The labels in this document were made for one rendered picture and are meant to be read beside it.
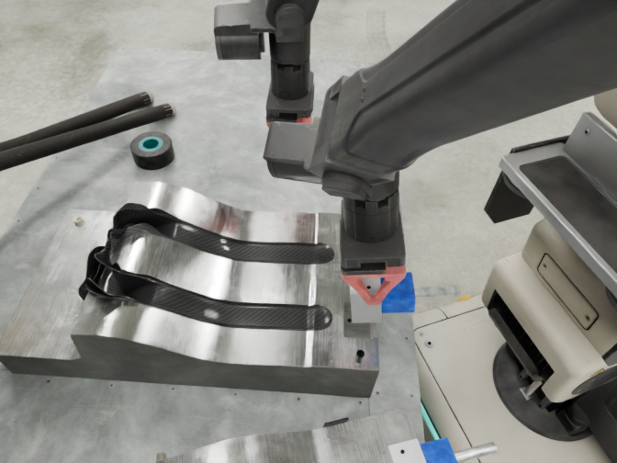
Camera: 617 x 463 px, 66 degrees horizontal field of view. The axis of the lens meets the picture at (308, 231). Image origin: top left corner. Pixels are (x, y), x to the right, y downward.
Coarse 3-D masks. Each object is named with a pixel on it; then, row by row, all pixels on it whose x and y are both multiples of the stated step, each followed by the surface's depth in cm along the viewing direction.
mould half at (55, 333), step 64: (192, 192) 73; (64, 256) 72; (128, 256) 63; (192, 256) 66; (64, 320) 65; (128, 320) 57; (192, 320) 61; (192, 384) 65; (256, 384) 64; (320, 384) 62
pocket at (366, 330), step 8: (344, 304) 65; (344, 312) 67; (344, 320) 66; (344, 328) 65; (352, 328) 65; (360, 328) 65; (368, 328) 65; (344, 336) 64; (352, 336) 64; (360, 336) 64; (368, 336) 64
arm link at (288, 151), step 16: (272, 128) 45; (288, 128) 44; (304, 128) 44; (272, 144) 45; (288, 144) 44; (304, 144) 43; (272, 160) 46; (288, 160) 44; (304, 160) 43; (288, 176) 47; (304, 176) 46; (336, 176) 37; (352, 176) 37; (336, 192) 38; (352, 192) 37; (368, 192) 40
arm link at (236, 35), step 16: (256, 0) 60; (224, 16) 60; (240, 16) 60; (256, 16) 60; (288, 16) 54; (304, 16) 55; (224, 32) 60; (240, 32) 60; (256, 32) 60; (272, 32) 60; (288, 32) 57; (304, 32) 58; (224, 48) 62; (240, 48) 62; (256, 48) 62
